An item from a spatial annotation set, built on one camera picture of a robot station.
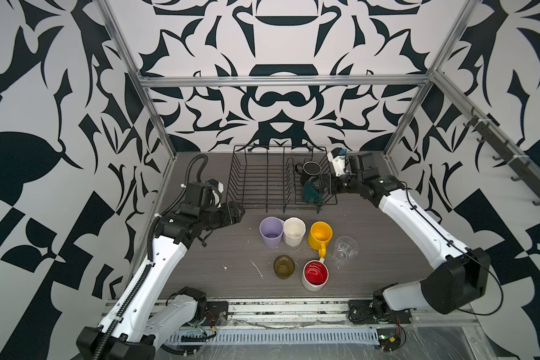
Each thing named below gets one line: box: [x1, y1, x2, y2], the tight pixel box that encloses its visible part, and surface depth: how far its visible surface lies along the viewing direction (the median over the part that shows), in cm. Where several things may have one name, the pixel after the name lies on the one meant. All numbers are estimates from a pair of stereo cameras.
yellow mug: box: [307, 221, 333, 259], surface depth 86 cm
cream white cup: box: [282, 216, 307, 248], surface depth 87 cm
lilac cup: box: [259, 216, 285, 250], surface depth 85 cm
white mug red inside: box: [301, 256, 330, 292], surface depth 79 cm
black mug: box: [294, 161, 322, 186], surface depth 101 cm
